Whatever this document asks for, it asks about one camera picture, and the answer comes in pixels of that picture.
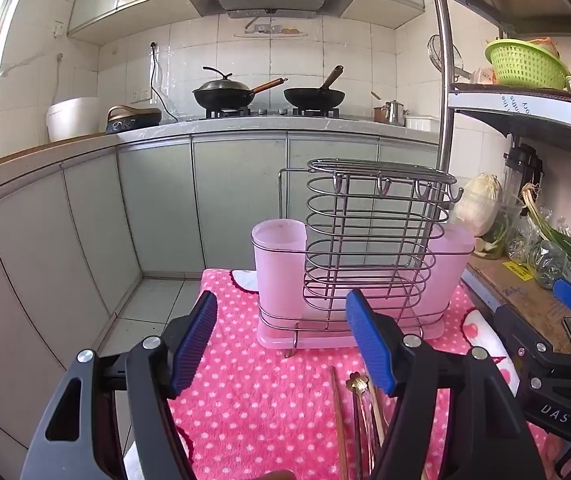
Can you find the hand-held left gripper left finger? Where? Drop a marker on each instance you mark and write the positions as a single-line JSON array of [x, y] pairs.
[[193, 345]]

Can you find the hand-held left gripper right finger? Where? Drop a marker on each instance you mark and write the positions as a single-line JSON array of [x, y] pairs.
[[370, 340]]

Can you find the gold flower spoon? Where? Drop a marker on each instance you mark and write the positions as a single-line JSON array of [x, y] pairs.
[[355, 385]]

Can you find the brown wooden chopstick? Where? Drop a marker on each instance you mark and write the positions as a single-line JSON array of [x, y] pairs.
[[338, 410]]

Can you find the pink plastic utensil cup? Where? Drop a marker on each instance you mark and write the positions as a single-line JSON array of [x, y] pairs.
[[453, 265], [278, 265]]

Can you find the green onions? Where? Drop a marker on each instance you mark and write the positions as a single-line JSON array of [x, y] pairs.
[[560, 240]]

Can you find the pink polka-dot cloth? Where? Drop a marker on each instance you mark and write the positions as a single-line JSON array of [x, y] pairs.
[[265, 385]]

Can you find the napa cabbage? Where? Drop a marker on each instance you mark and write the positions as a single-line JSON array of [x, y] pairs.
[[480, 205]]

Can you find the black blender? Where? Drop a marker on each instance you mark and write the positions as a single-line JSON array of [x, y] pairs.
[[523, 170]]

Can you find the grey lower cabinets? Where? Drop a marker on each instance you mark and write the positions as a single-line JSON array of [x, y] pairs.
[[165, 200]]

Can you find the steel shelf rack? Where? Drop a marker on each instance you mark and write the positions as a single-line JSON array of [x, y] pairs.
[[525, 110]]

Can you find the white rectangular container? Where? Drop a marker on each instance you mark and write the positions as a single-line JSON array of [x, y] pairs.
[[421, 122]]

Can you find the brown jar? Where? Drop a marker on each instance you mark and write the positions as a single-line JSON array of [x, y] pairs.
[[379, 114]]

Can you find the steel kettle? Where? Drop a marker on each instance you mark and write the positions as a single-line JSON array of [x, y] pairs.
[[394, 112]]

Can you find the brown electric griddle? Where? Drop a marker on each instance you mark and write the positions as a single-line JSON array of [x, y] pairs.
[[133, 117]]

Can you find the green plastic basket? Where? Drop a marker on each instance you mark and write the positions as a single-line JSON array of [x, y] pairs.
[[525, 65]]

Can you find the gas stove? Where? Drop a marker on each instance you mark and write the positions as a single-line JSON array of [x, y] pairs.
[[265, 111]]

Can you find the black frying pan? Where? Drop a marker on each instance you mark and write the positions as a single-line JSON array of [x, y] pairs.
[[313, 96]]

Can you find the black wok with lid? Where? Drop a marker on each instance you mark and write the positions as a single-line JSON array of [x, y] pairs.
[[223, 95]]

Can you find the wooden cutting board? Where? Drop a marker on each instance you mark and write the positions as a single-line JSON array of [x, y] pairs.
[[30, 151]]

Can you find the white rice cooker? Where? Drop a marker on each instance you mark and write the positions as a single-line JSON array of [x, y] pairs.
[[72, 120]]

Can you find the metal strainer ladle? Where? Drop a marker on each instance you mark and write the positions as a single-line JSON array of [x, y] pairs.
[[438, 52]]

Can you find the white wall outlet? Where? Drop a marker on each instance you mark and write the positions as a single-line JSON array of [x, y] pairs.
[[141, 95]]

